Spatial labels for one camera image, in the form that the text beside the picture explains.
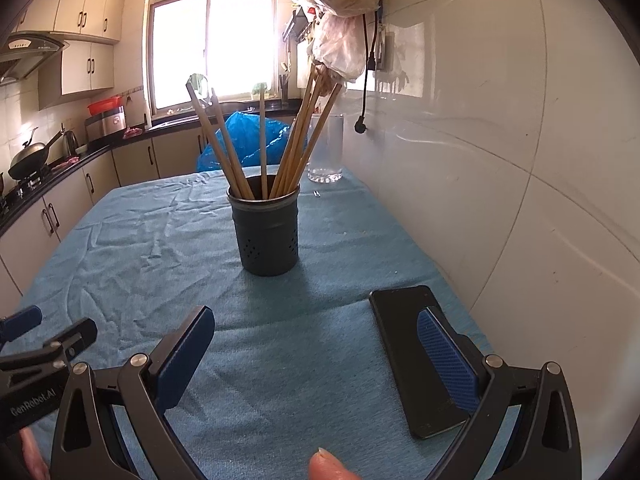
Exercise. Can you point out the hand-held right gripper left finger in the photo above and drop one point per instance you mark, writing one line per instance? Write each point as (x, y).
(182, 355)

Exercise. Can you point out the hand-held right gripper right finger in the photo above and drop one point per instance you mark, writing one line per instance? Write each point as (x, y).
(447, 355)

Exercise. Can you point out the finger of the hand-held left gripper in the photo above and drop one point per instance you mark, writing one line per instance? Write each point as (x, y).
(20, 321)
(75, 337)

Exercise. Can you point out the dark grey utensil holder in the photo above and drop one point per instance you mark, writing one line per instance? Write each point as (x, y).
(265, 235)

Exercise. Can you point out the bunch of wooden chopsticks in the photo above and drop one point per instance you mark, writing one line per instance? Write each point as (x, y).
(292, 150)

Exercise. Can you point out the person's left hand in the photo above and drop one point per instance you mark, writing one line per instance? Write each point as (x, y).
(34, 455)

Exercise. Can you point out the person's right hand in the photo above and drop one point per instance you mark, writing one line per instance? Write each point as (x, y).
(327, 467)

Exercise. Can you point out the black smartphone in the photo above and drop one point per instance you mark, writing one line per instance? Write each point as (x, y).
(400, 340)

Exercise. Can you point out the blue towel table cover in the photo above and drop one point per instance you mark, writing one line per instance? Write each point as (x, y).
(150, 260)

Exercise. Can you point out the gas stove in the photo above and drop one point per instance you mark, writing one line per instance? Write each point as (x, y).
(25, 185)

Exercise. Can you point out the black wok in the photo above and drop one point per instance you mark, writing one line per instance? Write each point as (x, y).
(30, 157)

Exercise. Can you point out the pink rag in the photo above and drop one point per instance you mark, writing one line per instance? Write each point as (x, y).
(133, 133)
(66, 162)

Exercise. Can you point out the beige lower cabinets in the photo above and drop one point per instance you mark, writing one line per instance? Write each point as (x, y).
(135, 160)

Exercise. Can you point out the beige cabinets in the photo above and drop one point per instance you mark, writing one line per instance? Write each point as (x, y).
(135, 160)
(75, 5)

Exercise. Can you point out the black kitchen countertop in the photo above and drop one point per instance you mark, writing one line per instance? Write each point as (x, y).
(100, 150)

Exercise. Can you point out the silver rice cooker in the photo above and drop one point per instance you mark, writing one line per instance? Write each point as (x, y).
(105, 125)

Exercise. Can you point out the red plastic basin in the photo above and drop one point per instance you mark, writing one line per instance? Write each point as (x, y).
(105, 105)

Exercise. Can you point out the clear glass pitcher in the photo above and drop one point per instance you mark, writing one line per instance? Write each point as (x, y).
(327, 155)

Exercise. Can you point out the blue plastic bag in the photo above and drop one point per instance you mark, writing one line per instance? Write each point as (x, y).
(275, 135)

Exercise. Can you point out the range hood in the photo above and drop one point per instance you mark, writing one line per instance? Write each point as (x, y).
(27, 52)

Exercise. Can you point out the green plant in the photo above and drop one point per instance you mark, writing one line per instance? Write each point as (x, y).
(256, 87)

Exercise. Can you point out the black cutlery drainer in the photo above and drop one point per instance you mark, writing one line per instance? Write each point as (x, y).
(284, 92)

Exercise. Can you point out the hanging cutting board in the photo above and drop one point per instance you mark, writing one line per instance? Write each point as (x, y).
(304, 65)

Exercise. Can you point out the beige upper cabinets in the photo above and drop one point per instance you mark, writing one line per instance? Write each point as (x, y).
(75, 5)

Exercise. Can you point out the kitchen window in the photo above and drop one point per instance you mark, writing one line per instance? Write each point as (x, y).
(240, 35)

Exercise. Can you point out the translucent hanging plastic bag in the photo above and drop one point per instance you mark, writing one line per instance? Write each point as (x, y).
(340, 45)

